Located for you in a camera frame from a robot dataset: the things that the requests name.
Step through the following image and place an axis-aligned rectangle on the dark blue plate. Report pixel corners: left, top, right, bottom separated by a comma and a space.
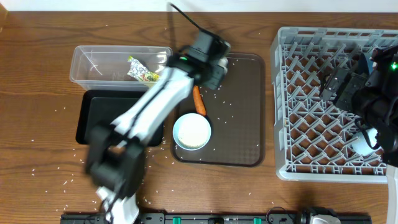
358, 53, 375, 76

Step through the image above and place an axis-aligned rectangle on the light blue cup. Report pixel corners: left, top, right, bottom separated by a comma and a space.
351, 128, 378, 156

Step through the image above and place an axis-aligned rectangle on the green yellow snack wrapper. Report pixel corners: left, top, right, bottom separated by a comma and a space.
127, 55, 160, 82

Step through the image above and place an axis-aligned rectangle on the white tissue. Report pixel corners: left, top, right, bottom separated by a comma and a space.
218, 57, 228, 75

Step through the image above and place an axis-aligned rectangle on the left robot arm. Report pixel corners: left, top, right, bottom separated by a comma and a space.
85, 29, 231, 223

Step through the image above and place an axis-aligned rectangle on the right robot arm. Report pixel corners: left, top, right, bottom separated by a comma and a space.
320, 45, 397, 223

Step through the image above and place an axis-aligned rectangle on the grey dishwasher rack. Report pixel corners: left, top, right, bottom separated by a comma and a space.
271, 27, 397, 184

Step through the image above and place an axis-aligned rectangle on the black waste tray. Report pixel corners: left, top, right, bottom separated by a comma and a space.
75, 90, 165, 147

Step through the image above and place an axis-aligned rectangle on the orange carrot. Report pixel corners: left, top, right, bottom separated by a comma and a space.
192, 85, 206, 116

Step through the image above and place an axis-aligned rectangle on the brown serving tray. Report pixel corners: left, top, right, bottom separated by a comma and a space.
172, 53, 265, 167

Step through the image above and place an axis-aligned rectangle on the light blue rice bowl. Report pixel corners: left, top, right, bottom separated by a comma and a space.
172, 113, 211, 151

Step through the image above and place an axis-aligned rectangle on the clear plastic bin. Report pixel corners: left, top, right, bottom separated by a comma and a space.
70, 45, 172, 92

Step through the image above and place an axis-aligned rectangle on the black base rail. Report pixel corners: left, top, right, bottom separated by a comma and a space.
60, 212, 373, 224

